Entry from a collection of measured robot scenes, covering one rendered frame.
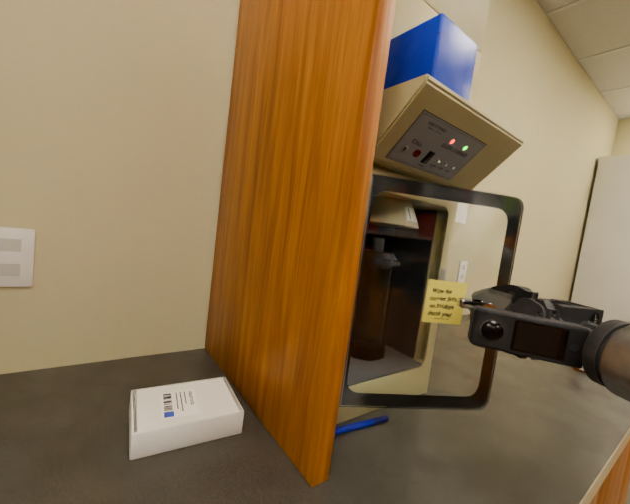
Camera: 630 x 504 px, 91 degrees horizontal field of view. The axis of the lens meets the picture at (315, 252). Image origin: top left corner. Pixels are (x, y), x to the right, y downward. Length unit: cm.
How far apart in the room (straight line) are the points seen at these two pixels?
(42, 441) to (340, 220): 52
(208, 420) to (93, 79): 69
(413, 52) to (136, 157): 60
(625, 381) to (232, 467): 47
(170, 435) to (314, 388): 22
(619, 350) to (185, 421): 53
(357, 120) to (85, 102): 59
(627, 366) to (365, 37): 44
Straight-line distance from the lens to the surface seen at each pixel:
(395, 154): 54
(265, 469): 54
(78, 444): 62
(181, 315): 88
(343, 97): 46
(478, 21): 87
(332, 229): 42
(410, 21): 68
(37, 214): 82
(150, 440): 56
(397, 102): 50
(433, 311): 59
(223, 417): 57
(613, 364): 42
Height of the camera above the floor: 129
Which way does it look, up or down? 5 degrees down
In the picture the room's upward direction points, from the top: 7 degrees clockwise
